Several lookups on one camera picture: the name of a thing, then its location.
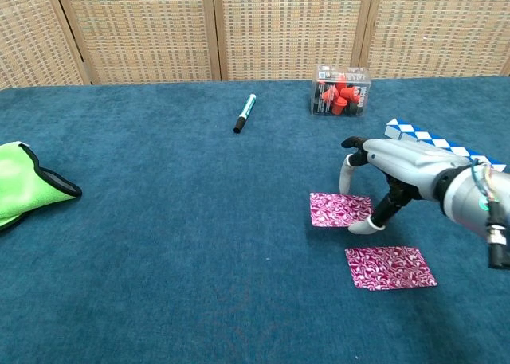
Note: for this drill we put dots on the dark teal table mat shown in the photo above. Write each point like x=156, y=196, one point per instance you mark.
x=179, y=240

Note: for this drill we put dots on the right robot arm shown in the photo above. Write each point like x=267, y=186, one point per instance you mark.
x=466, y=196

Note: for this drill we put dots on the green white marker pen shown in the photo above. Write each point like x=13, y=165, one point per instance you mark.
x=246, y=111

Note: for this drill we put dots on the woven rattan screen panel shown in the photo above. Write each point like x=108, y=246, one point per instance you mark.
x=32, y=33
x=438, y=25
x=143, y=29
x=291, y=25

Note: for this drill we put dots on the blue white snake puzzle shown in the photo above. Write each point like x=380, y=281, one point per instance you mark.
x=418, y=135

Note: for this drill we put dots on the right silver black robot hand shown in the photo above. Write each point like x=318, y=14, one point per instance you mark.
x=410, y=165

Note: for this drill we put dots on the pink patterned playing card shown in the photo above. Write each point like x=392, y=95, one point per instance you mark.
x=336, y=210
x=390, y=268

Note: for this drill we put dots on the clear box of red pieces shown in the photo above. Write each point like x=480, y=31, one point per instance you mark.
x=340, y=93

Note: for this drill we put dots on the green microfiber cloth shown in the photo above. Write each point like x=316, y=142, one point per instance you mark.
x=28, y=181

